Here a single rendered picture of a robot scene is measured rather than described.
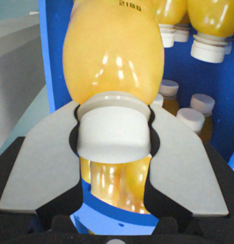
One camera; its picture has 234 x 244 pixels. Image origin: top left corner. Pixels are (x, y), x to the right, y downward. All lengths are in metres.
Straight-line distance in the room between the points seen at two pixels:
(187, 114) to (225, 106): 0.10
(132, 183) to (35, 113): 1.50
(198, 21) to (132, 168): 0.18
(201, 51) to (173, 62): 0.17
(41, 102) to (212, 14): 1.50
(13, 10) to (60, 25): 1.22
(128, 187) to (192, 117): 0.12
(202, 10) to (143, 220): 0.22
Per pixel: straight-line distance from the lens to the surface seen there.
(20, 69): 0.61
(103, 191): 0.33
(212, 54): 0.23
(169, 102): 0.36
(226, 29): 0.22
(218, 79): 0.36
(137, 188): 0.24
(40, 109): 1.65
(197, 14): 0.22
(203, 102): 0.32
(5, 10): 1.52
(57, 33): 0.27
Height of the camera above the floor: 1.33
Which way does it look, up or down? 56 degrees down
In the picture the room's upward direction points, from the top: 179 degrees clockwise
